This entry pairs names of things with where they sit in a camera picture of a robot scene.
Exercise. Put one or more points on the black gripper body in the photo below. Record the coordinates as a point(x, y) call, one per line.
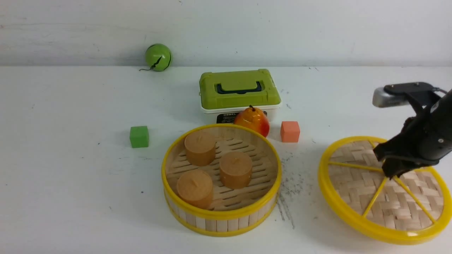
point(422, 141)

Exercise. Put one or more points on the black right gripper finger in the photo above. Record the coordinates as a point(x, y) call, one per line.
point(402, 167)

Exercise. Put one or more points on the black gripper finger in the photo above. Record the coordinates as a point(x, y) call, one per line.
point(389, 168)

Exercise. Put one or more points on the woven steamer lid yellow rim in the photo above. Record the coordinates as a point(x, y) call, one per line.
point(406, 210)

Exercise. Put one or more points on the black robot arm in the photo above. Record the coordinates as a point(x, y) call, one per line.
point(441, 108)

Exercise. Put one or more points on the bamboo steamer basket yellow rim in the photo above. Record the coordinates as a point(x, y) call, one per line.
point(233, 211)

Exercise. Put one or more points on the white box green lid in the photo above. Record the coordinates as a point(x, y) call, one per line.
point(223, 95)

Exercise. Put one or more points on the orange cube block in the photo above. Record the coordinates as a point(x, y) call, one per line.
point(290, 131)

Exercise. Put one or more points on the red yellow pear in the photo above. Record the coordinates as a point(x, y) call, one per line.
point(254, 119)

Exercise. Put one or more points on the brown cylinder bun right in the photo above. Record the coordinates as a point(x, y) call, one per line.
point(235, 170)

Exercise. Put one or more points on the brown cylinder bun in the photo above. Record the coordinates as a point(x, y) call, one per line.
point(195, 187)
point(235, 170)
point(200, 148)

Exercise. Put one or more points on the brown cylinder bun back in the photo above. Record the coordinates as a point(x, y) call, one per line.
point(200, 148)

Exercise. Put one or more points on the brown cylinder bun front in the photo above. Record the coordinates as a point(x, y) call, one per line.
point(195, 187)

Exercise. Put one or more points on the green cube block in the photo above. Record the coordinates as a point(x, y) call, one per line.
point(139, 136)

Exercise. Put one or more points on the green ball toy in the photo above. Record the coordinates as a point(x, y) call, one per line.
point(158, 57)

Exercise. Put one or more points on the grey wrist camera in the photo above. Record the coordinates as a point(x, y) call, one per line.
point(399, 94)

